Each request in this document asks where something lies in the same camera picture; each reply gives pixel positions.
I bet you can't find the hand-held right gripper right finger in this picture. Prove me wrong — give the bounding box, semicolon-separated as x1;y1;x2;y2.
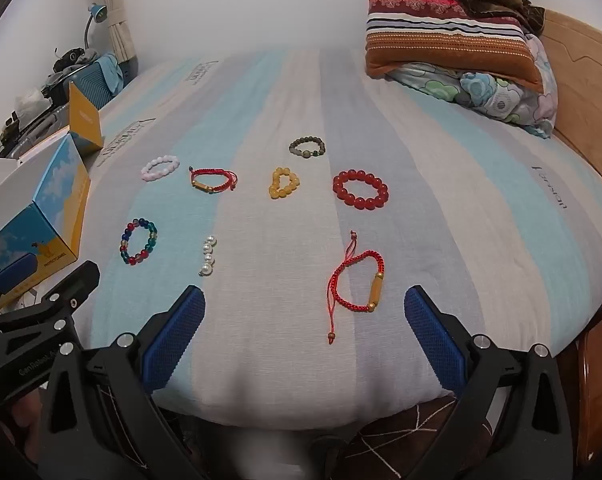
404;285;575;480

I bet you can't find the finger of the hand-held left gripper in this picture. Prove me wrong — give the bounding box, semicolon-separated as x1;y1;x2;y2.
31;260;102;322
0;253;38;311

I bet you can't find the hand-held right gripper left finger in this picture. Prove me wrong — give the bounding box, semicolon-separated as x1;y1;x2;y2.
36;285;242;480

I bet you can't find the blue yellow cardboard box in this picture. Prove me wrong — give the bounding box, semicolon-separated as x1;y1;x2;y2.
0;81;105;311

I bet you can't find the pink white bead bracelet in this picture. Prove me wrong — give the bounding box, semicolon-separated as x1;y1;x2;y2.
141;155;180;182

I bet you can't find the red bead bracelet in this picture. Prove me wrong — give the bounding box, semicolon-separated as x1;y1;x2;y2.
332;169;389;211

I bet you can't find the yellow bead bracelet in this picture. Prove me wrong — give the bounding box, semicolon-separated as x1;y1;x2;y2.
267;166;300;201

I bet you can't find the person's left hand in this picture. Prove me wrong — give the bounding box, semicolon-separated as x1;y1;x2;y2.
1;392;49;471

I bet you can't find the dark line-patterned cloth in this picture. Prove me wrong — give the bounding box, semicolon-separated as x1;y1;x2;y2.
353;392;496;480

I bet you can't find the white plastic bag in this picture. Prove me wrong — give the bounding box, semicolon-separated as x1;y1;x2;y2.
13;88;52;123

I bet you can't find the teal suitcase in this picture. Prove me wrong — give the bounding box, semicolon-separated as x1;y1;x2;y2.
68;55;128;112

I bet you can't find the teal cloth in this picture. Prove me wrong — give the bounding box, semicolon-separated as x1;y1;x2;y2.
97;52;128;96

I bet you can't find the grey black cloth pile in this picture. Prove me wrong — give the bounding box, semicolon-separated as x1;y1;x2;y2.
53;47;100;75

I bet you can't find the floral quilt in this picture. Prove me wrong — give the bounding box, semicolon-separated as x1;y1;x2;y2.
385;35;559;140

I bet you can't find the striped bed sheet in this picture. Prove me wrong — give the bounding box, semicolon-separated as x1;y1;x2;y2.
78;47;602;431

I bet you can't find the blue desk lamp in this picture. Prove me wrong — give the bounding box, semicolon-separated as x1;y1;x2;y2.
83;2;110;52

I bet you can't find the beige curtain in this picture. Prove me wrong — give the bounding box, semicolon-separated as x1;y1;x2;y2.
95;0;140;64

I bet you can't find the wooden headboard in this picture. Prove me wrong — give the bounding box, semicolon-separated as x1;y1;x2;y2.
538;9;602;173

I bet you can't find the striped red orange pillow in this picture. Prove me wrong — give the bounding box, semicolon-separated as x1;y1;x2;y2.
365;0;545;93

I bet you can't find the multicolour glass bead bracelet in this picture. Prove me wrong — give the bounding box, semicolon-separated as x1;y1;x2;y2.
120;217;159;266

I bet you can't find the red cord bracelet gold tube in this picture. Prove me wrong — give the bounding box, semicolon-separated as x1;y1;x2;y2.
326;230;386;346
187;166;239;195

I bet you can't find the white pearl bracelet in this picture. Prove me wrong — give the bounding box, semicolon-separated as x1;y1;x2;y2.
198;235;218;277

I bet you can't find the wooden bed side rail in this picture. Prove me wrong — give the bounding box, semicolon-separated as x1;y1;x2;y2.
561;287;602;467

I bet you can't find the brown wooden bead bracelet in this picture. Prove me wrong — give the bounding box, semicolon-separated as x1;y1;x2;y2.
288;136;326;159

